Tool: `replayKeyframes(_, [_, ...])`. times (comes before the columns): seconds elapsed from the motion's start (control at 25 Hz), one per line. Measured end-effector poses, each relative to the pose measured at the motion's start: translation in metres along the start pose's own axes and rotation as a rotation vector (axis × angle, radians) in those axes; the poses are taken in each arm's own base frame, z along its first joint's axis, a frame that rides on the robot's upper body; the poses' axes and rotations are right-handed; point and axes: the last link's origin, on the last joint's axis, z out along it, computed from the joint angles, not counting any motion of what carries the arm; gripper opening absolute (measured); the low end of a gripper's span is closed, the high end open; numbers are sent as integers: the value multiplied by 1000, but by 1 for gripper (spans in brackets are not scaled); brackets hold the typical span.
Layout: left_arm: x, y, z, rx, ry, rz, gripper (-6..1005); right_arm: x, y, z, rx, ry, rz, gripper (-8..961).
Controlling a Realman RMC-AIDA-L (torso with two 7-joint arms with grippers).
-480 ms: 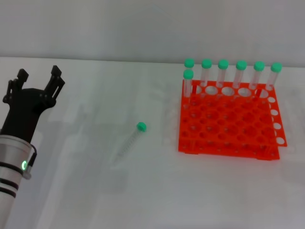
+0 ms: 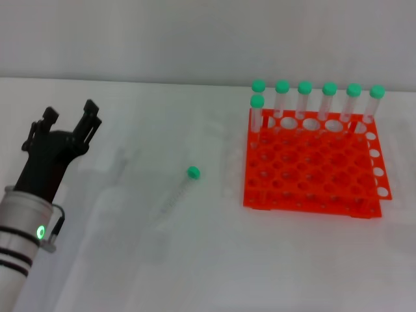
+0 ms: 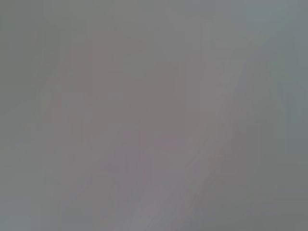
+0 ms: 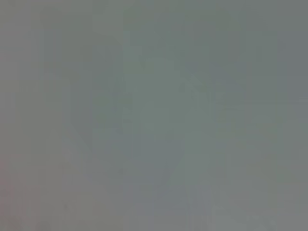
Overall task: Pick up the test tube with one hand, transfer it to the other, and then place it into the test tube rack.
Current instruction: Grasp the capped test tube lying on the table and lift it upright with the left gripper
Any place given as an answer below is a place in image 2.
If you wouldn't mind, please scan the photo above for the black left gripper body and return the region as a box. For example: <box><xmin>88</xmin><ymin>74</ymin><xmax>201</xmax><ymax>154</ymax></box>
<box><xmin>14</xmin><ymin>129</ymin><xmax>89</xmax><ymax>203</ymax></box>

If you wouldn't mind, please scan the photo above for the clear test tube green cap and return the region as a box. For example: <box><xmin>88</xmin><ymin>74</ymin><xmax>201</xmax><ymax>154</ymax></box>
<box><xmin>295</xmin><ymin>81</ymin><xmax>313</xmax><ymax>120</ymax></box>
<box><xmin>152</xmin><ymin>165</ymin><xmax>202</xmax><ymax>235</ymax></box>
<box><xmin>340</xmin><ymin>83</ymin><xmax>362</xmax><ymax>124</ymax></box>
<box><xmin>251</xmin><ymin>79</ymin><xmax>267</xmax><ymax>98</ymax></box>
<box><xmin>274</xmin><ymin>79</ymin><xmax>291</xmax><ymax>118</ymax></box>
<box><xmin>362</xmin><ymin>84</ymin><xmax>386</xmax><ymax>124</ymax></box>
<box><xmin>317</xmin><ymin>82</ymin><xmax>338</xmax><ymax>122</ymax></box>
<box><xmin>250</xmin><ymin>94</ymin><xmax>265</xmax><ymax>149</ymax></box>

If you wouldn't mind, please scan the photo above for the orange plastic test tube rack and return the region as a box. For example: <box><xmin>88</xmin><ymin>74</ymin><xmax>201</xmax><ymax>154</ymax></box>
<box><xmin>242</xmin><ymin>108</ymin><xmax>393</xmax><ymax>219</ymax></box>

